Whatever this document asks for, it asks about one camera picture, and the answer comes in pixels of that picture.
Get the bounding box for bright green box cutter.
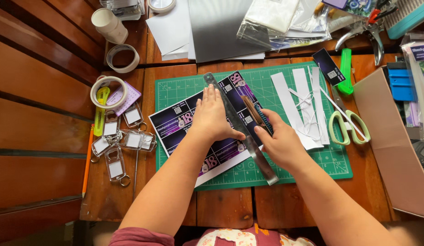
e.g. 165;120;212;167
337;48;354;95

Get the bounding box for brown cardboard box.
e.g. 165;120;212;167
352;67;424;220

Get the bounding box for clear plastic container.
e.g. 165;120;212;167
99;0;146;21

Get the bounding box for silver metal punch pliers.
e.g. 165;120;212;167
335;20;387;66

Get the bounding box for blue plastic squeegee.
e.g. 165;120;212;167
387;61;418;102

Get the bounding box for white paper sheets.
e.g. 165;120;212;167
145;0;199;62

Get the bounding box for small clear tape roll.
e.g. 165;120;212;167
147;0;177;14

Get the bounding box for wooden slatted bench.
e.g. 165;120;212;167
0;0;108;245

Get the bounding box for wide white paper strip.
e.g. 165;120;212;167
311;67;331;146
292;68;322;144
270;72;324;151

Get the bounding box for brown and teal utility knife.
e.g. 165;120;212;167
240;95;274;136

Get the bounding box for green cutting mat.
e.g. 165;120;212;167
154;61;353;191

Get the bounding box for tangle of thin paper trimmings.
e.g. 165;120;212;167
288;67;368;141

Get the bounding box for white paper cup stack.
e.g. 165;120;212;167
91;8;129;45

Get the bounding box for person's left hand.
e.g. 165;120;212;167
190;85;247;143

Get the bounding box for cluster of clear keychain tags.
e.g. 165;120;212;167
90;102;158;188

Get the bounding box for cream tape roll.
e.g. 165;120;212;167
90;75;129;110

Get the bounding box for person's maroon floral shirt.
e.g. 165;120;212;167
109;223;316;246

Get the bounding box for heap of clear plastic bags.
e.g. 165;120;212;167
236;0;333;50

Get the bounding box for long steel ruler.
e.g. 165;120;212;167
203;72;279;186

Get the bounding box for purple perforated card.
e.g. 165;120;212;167
110;81;142;117

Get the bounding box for cut purple printed card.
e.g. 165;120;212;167
312;48;346;87

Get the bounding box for yellow green box cutter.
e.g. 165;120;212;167
93;86;111;137

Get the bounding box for grey paper sheet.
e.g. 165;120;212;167
188;0;271;64

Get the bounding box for floral printed packet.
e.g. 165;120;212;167
321;0;377;18

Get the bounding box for orange pencil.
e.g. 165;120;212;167
82;123;95;199

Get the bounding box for white tape roll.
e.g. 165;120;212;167
106;44;140;74

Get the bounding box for purple printed card sheet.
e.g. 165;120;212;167
149;70;267;188

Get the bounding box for teal plastic case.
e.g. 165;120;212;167
383;0;424;40

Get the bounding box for red handled tool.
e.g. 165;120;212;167
367;0;399;25

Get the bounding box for person's right hand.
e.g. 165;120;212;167
254;109;317;172

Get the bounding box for pale green handled scissors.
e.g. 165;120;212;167
328;85;372;146

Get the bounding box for clear bag of printed cards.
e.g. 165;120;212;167
400;32;424;141

